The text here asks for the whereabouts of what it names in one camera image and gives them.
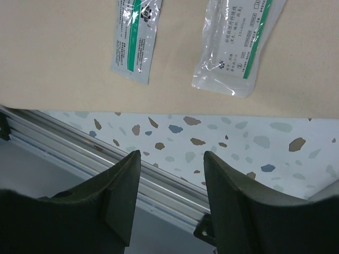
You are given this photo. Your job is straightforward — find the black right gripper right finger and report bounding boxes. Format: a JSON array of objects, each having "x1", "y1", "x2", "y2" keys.
[{"x1": 203, "y1": 151, "x2": 338, "y2": 253}]

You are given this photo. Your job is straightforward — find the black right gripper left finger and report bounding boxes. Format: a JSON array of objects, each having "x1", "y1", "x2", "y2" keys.
[{"x1": 1, "y1": 150, "x2": 141, "y2": 253}]

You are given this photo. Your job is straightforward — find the beige cloth drape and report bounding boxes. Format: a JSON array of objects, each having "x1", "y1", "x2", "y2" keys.
[{"x1": 1, "y1": 1, "x2": 338, "y2": 119}]

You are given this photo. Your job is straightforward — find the clear suture packet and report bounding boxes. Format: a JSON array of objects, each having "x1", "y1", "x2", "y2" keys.
[{"x1": 192, "y1": 0, "x2": 285, "y2": 98}]

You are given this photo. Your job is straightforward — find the green scalpel blade packet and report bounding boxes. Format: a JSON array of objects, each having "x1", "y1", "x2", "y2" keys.
[{"x1": 111, "y1": 0, "x2": 162, "y2": 85}]

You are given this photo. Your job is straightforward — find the aluminium rail frame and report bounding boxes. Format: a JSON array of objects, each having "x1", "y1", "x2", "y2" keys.
[{"x1": 1, "y1": 107, "x2": 216, "y2": 253}]

